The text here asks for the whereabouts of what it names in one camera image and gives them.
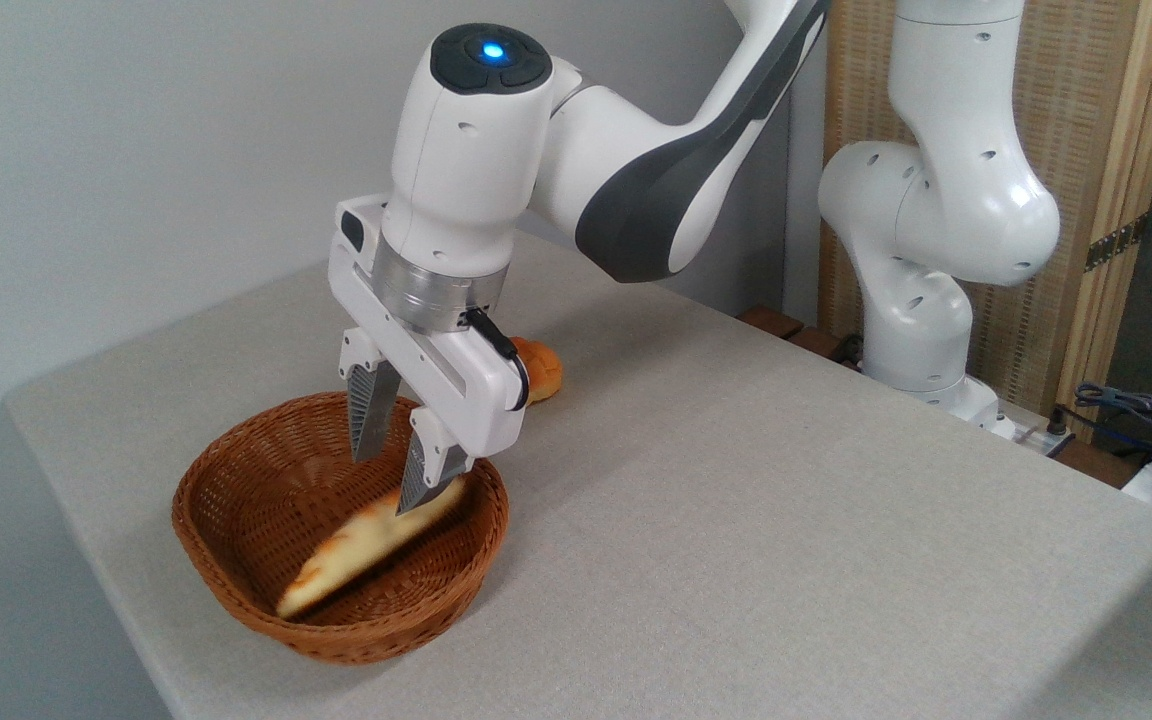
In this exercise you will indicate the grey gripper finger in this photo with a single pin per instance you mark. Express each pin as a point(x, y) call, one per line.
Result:
point(371, 410)
point(431, 460)

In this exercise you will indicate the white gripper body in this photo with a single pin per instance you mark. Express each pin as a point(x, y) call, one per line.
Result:
point(466, 395)

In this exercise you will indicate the long braided bread loaf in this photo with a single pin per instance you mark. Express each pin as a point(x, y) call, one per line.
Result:
point(356, 555)

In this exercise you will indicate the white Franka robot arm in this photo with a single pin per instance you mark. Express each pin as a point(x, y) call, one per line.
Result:
point(466, 150)

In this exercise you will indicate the round orange bread roll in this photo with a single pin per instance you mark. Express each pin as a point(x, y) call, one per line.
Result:
point(546, 370)

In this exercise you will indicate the brown woven wicker basket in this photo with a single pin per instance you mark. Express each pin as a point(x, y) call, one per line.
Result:
point(236, 590)

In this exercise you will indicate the brown wooden blocks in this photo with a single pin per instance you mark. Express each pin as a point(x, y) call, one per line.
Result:
point(776, 322)

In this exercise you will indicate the grey linen tablecloth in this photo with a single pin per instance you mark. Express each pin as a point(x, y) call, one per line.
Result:
point(786, 580)

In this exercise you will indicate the brass screen hinge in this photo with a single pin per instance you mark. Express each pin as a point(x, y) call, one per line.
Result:
point(1114, 243)

